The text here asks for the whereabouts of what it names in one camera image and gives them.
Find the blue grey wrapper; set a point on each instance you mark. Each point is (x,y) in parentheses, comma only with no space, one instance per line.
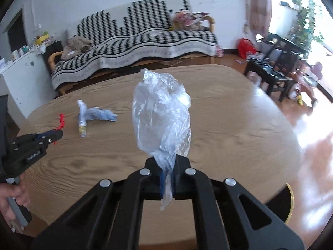
(101,114)

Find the low black table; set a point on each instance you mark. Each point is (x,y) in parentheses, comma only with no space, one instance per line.
(270,79)

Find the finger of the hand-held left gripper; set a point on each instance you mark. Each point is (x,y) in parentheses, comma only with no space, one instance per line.
(49,142)
(53,134)

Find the white cabinet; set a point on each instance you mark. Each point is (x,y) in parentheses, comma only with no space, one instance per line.
(26,83)

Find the red plastic bag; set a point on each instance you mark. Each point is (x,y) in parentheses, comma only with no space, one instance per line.
(246,48)

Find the black bin with yellow rim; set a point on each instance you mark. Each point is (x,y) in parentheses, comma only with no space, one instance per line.
(283,205)

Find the beige plush toy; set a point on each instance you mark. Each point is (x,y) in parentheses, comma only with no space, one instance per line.
(76,47)

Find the wooden sofa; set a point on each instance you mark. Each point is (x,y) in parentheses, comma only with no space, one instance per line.
(51,58)

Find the black box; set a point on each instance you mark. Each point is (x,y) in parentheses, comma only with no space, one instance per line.
(53,47)

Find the person's left hand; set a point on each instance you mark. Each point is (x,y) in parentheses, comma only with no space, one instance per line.
(7,195)

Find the black chair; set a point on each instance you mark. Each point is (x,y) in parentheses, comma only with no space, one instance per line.
(285,47)

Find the row of small jars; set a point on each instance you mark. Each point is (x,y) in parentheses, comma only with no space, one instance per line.
(22,50)

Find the pink white printed bags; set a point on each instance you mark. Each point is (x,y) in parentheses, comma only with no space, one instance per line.
(188,19)

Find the green potted plant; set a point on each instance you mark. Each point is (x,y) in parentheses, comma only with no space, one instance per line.
(308,23)

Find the clear plastic bag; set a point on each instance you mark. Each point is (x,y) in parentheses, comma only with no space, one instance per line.
(161,114)

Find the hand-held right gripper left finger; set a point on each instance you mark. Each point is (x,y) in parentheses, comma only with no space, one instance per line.
(162,185)

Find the black panel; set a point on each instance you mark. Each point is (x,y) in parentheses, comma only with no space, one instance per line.
(3,127)

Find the small clear bottle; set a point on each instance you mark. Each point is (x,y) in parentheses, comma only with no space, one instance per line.
(83,125)

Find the small yellow toy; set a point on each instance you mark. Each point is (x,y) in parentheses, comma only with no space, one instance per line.
(300,100)

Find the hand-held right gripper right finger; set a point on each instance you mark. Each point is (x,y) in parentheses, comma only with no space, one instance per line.
(180,182)

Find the pink patterned curtain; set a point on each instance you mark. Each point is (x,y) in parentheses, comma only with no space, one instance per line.
(260,5)

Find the checkered sofa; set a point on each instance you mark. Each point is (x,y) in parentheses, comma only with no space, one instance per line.
(130,44)

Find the yellow bowl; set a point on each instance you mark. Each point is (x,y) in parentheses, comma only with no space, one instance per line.
(41,39)

